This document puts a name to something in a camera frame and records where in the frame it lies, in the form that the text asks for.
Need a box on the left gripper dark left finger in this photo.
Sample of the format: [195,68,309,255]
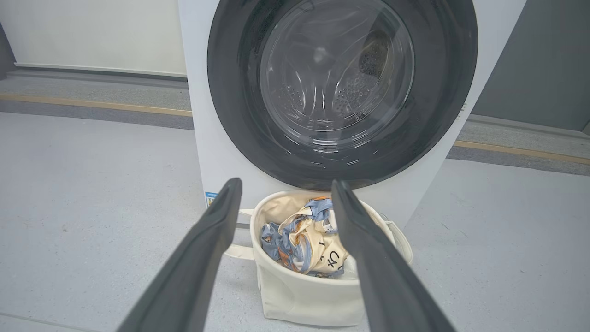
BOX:
[115,178,243,332]

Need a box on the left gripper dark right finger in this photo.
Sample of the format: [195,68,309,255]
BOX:
[331,179,457,332]

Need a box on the cream garment blue trim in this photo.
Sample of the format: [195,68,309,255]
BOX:
[279,197,351,279]

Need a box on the blue garment orange print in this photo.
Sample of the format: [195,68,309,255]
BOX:
[260,220,307,273]

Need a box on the black round washing machine door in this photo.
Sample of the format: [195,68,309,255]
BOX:
[207,0,479,191]

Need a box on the cream canvas laundry basket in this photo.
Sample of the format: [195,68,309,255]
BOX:
[224,190,414,328]

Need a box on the white washing machine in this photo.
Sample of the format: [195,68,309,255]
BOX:
[177,0,527,231]

